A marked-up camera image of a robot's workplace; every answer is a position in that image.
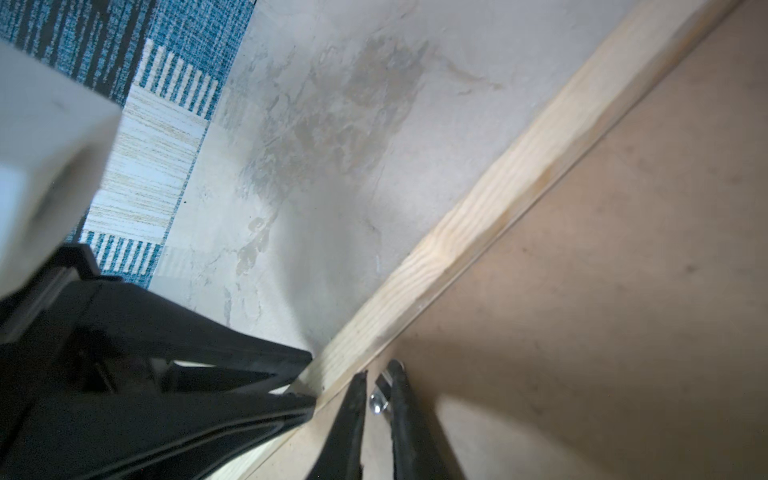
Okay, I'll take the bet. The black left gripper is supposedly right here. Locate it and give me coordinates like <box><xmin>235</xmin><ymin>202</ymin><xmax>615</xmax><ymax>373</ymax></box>
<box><xmin>1</xmin><ymin>243</ymin><xmax>316</xmax><ymax>479</ymax></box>

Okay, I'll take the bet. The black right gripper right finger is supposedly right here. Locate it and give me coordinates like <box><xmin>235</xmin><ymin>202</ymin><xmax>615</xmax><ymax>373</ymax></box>
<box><xmin>386</xmin><ymin>359</ymin><xmax>450</xmax><ymax>479</ymax></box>

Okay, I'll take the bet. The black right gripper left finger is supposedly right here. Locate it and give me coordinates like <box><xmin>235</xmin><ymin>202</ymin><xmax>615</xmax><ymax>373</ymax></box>
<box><xmin>307</xmin><ymin>371</ymin><xmax>367</xmax><ymax>480</ymax></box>

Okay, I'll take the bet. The metal backing board clip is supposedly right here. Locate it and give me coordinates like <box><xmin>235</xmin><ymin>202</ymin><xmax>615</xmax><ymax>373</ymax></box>
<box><xmin>368</xmin><ymin>372</ymin><xmax>392</xmax><ymax>417</ymax></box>

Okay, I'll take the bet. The brown cardboard backing board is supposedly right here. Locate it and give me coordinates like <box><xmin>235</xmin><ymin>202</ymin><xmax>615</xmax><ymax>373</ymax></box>
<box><xmin>369</xmin><ymin>1</ymin><xmax>767</xmax><ymax>479</ymax></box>

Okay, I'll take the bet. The light wooden picture frame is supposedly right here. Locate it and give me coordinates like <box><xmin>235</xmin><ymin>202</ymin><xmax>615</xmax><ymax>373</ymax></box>
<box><xmin>205</xmin><ymin>1</ymin><xmax>730</xmax><ymax>479</ymax></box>

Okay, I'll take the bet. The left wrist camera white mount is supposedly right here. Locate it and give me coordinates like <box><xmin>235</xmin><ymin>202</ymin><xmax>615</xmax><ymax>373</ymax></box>
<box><xmin>1</xmin><ymin>42</ymin><xmax>122</xmax><ymax>296</ymax></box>

